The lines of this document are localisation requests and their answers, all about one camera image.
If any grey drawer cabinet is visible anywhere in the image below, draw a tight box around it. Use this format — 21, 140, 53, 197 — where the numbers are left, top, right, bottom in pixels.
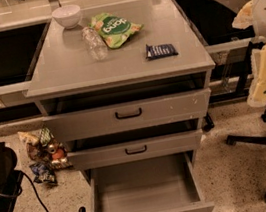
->
27, 0, 214, 212

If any green snack bag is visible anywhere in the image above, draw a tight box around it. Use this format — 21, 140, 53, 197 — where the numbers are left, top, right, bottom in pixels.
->
90, 12, 143, 49

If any grey bottom drawer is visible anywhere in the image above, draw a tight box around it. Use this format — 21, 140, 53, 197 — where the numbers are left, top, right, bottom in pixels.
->
90, 152, 214, 212

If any dark blue rxbar wrapper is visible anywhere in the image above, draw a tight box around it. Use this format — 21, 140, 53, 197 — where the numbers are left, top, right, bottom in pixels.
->
145, 43, 178, 60

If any clear plastic bottle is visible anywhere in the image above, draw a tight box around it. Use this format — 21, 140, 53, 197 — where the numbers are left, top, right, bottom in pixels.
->
81, 27, 108, 61

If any grey middle drawer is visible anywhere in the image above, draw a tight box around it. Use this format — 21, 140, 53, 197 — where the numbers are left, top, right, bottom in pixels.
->
68, 130, 203, 171

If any grey drawer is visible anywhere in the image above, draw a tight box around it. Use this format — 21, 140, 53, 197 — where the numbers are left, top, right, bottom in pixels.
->
68, 130, 203, 171
44, 88, 211, 142
90, 152, 214, 212

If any black caster wheel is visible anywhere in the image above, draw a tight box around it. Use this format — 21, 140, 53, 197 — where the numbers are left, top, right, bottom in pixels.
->
202, 114, 214, 132

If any grey top drawer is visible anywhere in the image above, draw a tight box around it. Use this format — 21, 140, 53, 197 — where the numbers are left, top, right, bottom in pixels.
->
44, 88, 211, 142

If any pile of snack packages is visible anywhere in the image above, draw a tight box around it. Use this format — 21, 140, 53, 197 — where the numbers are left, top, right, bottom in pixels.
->
18, 127, 72, 185

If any white ceramic bowl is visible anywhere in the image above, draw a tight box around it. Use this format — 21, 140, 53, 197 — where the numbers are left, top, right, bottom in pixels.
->
52, 4, 82, 29

